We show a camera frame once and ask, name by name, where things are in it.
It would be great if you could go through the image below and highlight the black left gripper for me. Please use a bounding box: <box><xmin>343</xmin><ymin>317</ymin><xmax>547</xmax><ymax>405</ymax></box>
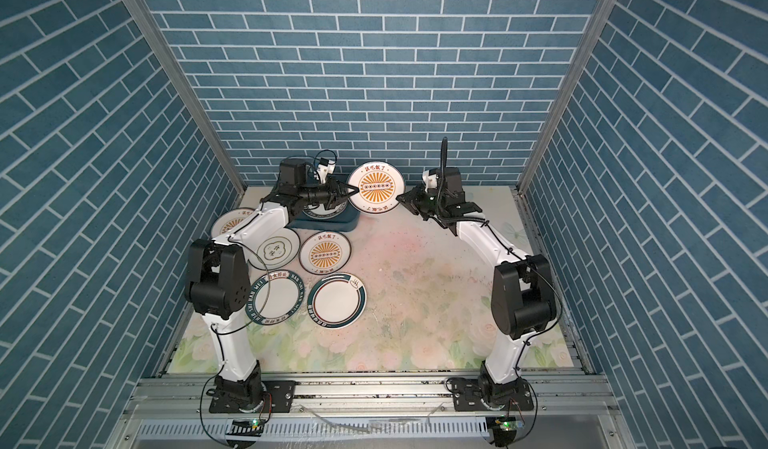
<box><xmin>295</xmin><ymin>176</ymin><xmax>357</xmax><ymax>210</ymax></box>

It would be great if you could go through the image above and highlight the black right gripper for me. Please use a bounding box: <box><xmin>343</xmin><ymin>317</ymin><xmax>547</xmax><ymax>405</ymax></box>
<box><xmin>396</xmin><ymin>184</ymin><xmax>447</xmax><ymax>222</ymax></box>

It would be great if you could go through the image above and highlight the green lettered rim plate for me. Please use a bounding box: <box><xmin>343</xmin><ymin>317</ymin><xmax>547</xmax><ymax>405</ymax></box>
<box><xmin>303</xmin><ymin>201</ymin><xmax>348</xmax><ymax>220</ymax></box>
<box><xmin>245</xmin><ymin>270</ymin><xmax>305</xmax><ymax>326</ymax></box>

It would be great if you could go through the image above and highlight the teal plastic bin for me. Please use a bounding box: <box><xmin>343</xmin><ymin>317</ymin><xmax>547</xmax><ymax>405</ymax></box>
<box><xmin>288</xmin><ymin>175</ymin><xmax>360</xmax><ymax>232</ymax></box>

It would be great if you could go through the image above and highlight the orange sunburst plate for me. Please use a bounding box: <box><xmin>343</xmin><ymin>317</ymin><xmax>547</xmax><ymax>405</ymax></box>
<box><xmin>210</xmin><ymin>208</ymin><xmax>254</xmax><ymax>238</ymax></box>
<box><xmin>299</xmin><ymin>231</ymin><xmax>352</xmax><ymax>275</ymax></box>
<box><xmin>347</xmin><ymin>162</ymin><xmax>405</xmax><ymax>214</ymax></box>

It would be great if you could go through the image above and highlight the green striped rim plate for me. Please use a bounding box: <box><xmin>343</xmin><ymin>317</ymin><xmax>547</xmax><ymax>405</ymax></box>
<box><xmin>307</xmin><ymin>273</ymin><xmax>368</xmax><ymax>329</ymax></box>

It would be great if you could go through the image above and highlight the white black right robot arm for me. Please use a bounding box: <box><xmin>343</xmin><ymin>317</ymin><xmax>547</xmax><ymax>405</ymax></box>
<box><xmin>397</xmin><ymin>167</ymin><xmax>559</xmax><ymax>408</ymax></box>

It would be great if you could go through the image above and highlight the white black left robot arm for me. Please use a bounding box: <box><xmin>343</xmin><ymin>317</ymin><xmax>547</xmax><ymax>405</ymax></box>
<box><xmin>184</xmin><ymin>158</ymin><xmax>359</xmax><ymax>412</ymax></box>

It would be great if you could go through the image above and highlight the white plate green flower outline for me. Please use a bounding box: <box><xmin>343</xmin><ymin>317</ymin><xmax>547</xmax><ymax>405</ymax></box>
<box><xmin>248</xmin><ymin>228</ymin><xmax>301</xmax><ymax>271</ymax></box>

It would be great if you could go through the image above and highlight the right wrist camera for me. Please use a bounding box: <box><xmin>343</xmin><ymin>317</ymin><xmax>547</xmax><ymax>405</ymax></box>
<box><xmin>422</xmin><ymin>169</ymin><xmax>438</xmax><ymax>190</ymax></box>

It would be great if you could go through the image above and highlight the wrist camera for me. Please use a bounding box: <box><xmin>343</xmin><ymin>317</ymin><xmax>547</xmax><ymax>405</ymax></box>
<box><xmin>422</xmin><ymin>169</ymin><xmax>438</xmax><ymax>190</ymax></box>
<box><xmin>313</xmin><ymin>149</ymin><xmax>338</xmax><ymax>185</ymax></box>

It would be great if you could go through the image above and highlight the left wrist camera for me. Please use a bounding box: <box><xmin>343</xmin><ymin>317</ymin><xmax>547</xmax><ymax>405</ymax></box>
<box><xmin>313</xmin><ymin>149</ymin><xmax>338</xmax><ymax>185</ymax></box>

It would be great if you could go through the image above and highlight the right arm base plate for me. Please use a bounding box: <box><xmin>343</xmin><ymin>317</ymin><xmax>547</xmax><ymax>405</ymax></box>
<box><xmin>444</xmin><ymin>377</ymin><xmax>535</xmax><ymax>412</ymax></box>

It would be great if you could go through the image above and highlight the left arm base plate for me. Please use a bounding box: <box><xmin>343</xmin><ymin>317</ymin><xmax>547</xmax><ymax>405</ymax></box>
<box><xmin>205</xmin><ymin>378</ymin><xmax>296</xmax><ymax>414</ymax></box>

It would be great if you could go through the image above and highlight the aluminium mounting rail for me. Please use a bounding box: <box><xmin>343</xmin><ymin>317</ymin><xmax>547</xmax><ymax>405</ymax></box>
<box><xmin>107</xmin><ymin>370</ymin><xmax>632</xmax><ymax>448</ymax></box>

